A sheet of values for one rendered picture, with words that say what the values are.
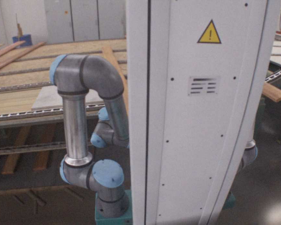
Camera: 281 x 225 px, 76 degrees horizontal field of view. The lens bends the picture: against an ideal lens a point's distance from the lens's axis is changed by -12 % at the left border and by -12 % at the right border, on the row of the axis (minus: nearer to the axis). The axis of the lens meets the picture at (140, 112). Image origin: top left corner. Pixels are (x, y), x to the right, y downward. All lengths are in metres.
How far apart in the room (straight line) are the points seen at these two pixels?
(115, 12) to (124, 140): 6.13
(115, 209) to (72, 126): 0.39
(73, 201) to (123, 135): 1.20
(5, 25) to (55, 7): 2.04
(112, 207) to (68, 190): 1.18
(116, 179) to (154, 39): 0.54
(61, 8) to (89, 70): 6.26
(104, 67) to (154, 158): 0.32
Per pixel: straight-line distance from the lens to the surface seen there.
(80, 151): 0.81
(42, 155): 2.52
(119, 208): 0.91
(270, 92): 1.87
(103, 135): 0.96
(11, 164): 2.56
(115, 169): 0.81
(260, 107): 2.05
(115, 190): 0.82
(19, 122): 1.56
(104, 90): 0.67
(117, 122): 0.80
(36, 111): 1.60
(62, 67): 0.70
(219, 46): 0.47
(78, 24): 6.84
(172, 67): 0.44
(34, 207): 2.03
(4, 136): 3.17
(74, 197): 1.98
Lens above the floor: 1.52
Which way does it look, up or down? 29 degrees down
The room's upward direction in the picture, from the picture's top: straight up
